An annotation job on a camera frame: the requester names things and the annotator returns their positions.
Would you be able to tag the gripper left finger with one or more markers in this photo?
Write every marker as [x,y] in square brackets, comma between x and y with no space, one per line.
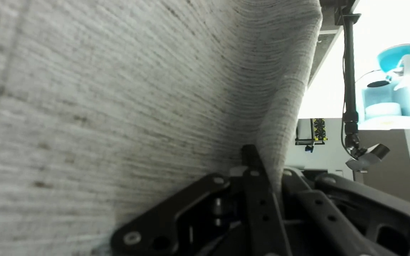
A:
[262,206]

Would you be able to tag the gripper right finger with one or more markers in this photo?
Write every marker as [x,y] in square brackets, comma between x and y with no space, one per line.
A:
[361,213]

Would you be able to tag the light grey curtain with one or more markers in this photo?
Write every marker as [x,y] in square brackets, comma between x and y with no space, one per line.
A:
[126,92]

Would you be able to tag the grey partition panel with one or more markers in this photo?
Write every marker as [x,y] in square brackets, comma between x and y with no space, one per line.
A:
[390,177]

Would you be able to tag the yellow and black box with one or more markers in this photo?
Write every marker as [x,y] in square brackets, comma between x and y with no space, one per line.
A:
[319,132]

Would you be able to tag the teal and white toy kitchen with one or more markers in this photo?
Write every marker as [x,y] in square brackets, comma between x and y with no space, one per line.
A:
[393,96]

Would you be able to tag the dark grey frame beam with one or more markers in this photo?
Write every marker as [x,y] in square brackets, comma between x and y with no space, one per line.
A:
[327,42]

